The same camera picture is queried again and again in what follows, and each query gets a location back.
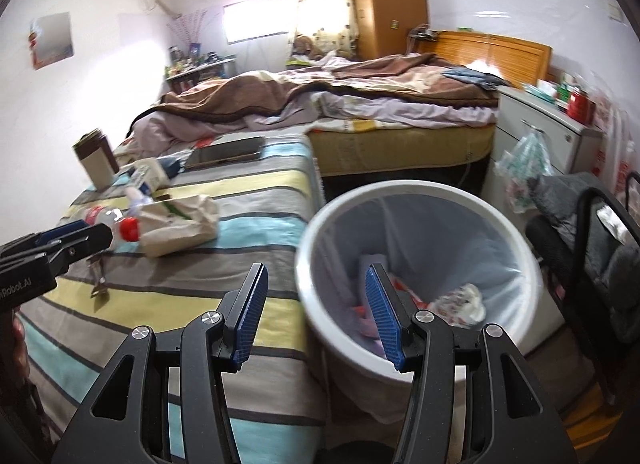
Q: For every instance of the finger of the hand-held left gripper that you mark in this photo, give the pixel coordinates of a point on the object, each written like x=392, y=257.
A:
x=62, y=231
x=85, y=241

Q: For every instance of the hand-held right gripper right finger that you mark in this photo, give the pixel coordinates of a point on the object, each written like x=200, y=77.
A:
x=382, y=314

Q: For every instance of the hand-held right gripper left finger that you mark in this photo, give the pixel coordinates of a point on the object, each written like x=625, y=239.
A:
x=250, y=314

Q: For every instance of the clear bottle with red cap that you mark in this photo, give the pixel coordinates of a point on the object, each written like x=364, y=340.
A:
x=112, y=221

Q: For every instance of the brown snack wrapper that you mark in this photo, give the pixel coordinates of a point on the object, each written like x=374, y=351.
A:
x=98, y=284

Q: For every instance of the patterned paper cup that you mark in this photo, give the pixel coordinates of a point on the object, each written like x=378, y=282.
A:
x=460, y=304

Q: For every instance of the beige paper bag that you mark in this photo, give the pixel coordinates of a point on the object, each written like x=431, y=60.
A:
x=175, y=224

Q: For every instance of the white trash bin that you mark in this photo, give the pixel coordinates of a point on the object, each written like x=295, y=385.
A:
x=415, y=224

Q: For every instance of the striped tablecloth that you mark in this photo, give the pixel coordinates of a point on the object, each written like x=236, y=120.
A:
x=200, y=284

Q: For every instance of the white plastic bottle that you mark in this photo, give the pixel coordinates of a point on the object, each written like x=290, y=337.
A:
x=150, y=176

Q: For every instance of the black tablet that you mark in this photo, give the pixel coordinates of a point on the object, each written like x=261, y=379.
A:
x=227, y=151

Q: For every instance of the bed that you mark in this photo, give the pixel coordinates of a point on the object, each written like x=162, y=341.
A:
x=400, y=138

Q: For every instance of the cluttered shelf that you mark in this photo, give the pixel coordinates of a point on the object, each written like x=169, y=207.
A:
x=200, y=73

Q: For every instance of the hanging clear plastic bag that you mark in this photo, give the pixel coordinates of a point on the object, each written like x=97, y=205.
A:
x=525, y=168

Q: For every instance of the black chair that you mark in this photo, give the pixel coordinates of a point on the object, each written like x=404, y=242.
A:
x=575, y=239

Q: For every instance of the brown blanket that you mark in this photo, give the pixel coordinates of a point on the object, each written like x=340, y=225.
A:
x=280, y=88

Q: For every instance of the decorative flower branches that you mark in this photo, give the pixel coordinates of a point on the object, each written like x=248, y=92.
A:
x=190, y=28

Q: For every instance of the white nightstand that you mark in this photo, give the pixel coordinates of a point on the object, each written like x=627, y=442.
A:
x=545, y=128

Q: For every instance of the blue folded cloth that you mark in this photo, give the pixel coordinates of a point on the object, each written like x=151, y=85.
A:
x=472, y=76

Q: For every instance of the brown teddy bear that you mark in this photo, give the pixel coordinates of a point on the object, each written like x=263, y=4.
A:
x=304, y=47

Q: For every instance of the green tissue box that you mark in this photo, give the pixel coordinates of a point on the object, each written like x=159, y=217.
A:
x=541, y=89

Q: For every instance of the wooden headboard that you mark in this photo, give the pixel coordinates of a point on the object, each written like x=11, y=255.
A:
x=490, y=51

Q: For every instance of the red tin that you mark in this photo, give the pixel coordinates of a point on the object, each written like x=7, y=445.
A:
x=581, y=106

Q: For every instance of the red and white plastic bag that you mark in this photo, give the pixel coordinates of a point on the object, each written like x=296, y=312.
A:
x=617, y=148

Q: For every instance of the wall mirror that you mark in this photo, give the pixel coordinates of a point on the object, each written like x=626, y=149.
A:
x=52, y=41

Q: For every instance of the wall light switch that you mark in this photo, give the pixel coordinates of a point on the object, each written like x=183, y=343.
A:
x=615, y=11

